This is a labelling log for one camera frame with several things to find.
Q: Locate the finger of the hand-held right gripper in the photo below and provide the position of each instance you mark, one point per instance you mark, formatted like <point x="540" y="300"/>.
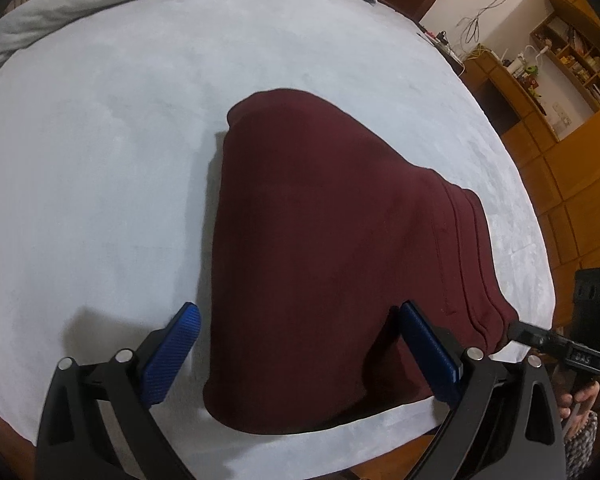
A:
<point x="530" y="334"/>

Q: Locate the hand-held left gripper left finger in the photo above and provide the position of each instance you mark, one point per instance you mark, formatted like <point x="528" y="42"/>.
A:
<point x="172" y="350"/>

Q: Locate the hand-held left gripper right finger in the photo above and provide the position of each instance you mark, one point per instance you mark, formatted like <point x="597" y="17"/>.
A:
<point x="427" y="350"/>

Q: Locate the maroon pants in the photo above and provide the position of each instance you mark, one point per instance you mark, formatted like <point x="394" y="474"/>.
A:
<point x="330" y="235"/>

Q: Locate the person's right forearm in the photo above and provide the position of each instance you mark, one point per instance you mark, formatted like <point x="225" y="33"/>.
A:
<point x="582" y="445"/>

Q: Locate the person's right hand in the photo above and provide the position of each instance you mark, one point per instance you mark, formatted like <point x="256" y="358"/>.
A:
<point x="577" y="400"/>

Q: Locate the wooden desk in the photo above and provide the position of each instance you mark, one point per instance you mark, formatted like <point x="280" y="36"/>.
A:
<point x="580" y="175"/>

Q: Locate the wooden bed frame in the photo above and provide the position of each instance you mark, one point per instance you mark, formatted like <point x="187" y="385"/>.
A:
<point x="380" y="460"/>

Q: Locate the wooden wall shelf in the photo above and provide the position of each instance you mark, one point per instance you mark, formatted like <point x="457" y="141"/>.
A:
<point x="577" y="57"/>

